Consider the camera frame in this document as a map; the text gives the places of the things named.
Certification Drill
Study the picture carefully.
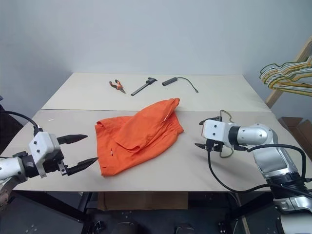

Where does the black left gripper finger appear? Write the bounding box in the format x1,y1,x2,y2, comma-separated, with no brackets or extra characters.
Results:
56,134,88,146
66,157,99,177

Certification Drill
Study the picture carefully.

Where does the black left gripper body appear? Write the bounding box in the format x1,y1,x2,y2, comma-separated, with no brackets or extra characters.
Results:
40,148,70,176

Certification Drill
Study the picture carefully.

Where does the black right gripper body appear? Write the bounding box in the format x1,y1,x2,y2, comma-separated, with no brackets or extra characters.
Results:
205,138,224,154

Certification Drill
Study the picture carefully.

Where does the orange cloth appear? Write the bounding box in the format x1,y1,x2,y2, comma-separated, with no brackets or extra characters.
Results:
94,97,185,177

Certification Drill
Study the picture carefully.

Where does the dark bulky object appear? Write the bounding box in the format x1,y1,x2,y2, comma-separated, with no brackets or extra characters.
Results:
0,104,25,158

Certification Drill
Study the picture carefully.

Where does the black stand panel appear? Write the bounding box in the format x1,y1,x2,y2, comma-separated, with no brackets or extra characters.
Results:
224,201,277,234
0,194,84,234

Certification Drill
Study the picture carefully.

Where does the wooden clothes rack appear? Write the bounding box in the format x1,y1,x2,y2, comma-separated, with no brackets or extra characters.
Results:
265,34,312,109

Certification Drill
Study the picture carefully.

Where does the flat brown cardboard sheet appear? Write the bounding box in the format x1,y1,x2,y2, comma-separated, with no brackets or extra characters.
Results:
97,192,189,211

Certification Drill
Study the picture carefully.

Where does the open brown cardboard box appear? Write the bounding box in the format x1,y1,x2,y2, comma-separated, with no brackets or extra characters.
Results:
277,116,312,153

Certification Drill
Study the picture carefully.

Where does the black bar tool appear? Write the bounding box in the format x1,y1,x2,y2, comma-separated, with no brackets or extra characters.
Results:
130,77,158,97

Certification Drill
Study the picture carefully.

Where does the dark rounded shape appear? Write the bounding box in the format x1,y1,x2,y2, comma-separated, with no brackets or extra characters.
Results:
175,221,195,234

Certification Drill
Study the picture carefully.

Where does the bundle of clothes hangers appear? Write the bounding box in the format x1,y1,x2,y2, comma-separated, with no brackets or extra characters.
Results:
265,60,312,90

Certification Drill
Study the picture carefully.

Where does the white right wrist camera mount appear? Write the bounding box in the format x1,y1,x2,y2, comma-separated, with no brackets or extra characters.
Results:
200,118,231,142

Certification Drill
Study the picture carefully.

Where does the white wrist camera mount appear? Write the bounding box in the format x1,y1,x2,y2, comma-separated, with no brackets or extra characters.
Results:
28,132,60,179
200,118,231,142

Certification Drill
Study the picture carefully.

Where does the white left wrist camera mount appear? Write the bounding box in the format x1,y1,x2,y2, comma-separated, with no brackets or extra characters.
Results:
28,132,60,179

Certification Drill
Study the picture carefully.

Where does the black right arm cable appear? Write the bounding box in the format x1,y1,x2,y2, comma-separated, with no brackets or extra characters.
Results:
206,143,312,194

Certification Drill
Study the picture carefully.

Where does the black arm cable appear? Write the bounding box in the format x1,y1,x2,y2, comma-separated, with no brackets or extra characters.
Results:
0,110,41,135
206,143,312,194

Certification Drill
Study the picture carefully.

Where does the black metal table frame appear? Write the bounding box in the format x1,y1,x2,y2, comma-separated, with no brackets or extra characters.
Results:
14,191,276,234

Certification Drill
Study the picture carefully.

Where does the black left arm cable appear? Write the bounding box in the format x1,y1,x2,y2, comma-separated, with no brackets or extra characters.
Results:
0,110,41,135

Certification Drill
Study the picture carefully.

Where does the thin black cable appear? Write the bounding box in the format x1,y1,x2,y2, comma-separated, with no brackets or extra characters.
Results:
161,77,199,94

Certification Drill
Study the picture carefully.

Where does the bunch of wire hangers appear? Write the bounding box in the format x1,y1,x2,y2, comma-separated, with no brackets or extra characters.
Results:
259,62,312,82

